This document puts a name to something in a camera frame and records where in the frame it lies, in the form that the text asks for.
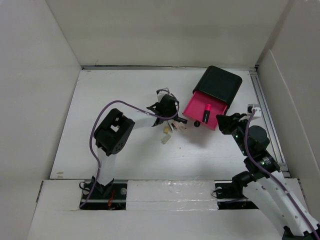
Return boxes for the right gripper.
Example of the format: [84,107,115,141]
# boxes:
[215,112,250,156]

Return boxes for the white black clip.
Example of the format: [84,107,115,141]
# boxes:
[167,120,177,132]

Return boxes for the green cap black marker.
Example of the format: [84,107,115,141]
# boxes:
[174,117,188,124]

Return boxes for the pink cap black marker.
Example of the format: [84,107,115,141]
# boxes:
[202,104,212,124]

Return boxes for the pink drawer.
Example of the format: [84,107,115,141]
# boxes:
[182,91,228,131]

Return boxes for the grey eraser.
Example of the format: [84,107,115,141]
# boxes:
[161,134,171,144]

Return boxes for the black drawer cabinet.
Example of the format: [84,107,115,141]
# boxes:
[192,65,243,107]

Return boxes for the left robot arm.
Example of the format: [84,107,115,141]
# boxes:
[89,89,180,199]

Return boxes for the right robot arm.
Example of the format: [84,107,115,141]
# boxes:
[212,113,320,240]

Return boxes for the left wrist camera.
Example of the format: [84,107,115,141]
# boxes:
[156,87,170,102]

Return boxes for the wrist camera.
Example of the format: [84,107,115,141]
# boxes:
[156,87,170,102]
[247,104,262,119]

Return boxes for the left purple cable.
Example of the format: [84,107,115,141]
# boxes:
[79,88,180,208]

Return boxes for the purple cable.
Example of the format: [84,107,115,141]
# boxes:
[79,88,180,208]
[243,109,318,236]

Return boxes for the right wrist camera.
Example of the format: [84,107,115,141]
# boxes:
[247,104,262,119]

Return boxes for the aluminium rail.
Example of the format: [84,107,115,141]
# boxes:
[249,68,291,179]

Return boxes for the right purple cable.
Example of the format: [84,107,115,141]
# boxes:
[243,109,318,236]

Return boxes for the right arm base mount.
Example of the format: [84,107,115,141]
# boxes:
[211,171,266,210]

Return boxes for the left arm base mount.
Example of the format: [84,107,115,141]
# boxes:
[79,176,128,211]

